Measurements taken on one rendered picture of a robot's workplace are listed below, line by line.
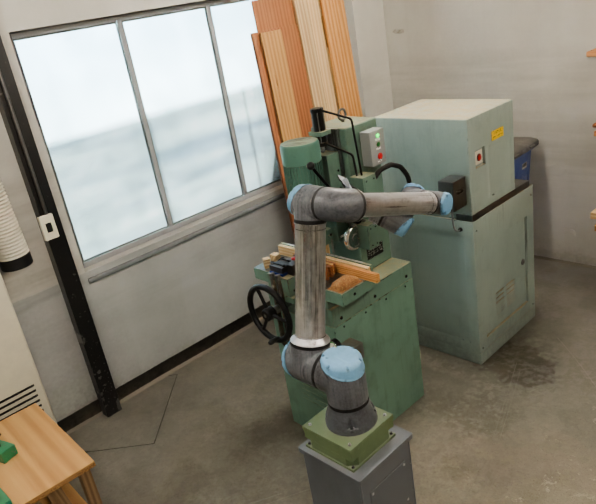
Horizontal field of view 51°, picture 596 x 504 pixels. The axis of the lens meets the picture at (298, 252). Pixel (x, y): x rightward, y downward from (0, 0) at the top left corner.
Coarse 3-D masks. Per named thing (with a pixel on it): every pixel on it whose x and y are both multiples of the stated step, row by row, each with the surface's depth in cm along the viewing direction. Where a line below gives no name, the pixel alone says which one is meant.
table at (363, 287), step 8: (280, 256) 315; (256, 272) 307; (264, 272) 302; (264, 280) 305; (328, 280) 280; (352, 288) 269; (360, 288) 273; (368, 288) 277; (328, 296) 272; (336, 296) 268; (344, 296) 266; (352, 296) 270; (336, 304) 270; (344, 304) 267
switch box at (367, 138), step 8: (376, 128) 284; (360, 136) 283; (368, 136) 279; (368, 144) 281; (384, 144) 287; (368, 152) 283; (376, 152) 284; (384, 152) 288; (368, 160) 285; (376, 160) 285; (384, 160) 289
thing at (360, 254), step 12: (336, 120) 295; (348, 120) 291; (360, 120) 286; (372, 120) 287; (348, 132) 278; (348, 144) 279; (360, 144) 285; (348, 156) 281; (360, 156) 286; (348, 168) 283; (372, 168) 293; (348, 180) 286; (384, 240) 309; (336, 252) 311; (348, 252) 305; (360, 252) 299; (384, 252) 311; (372, 264) 306
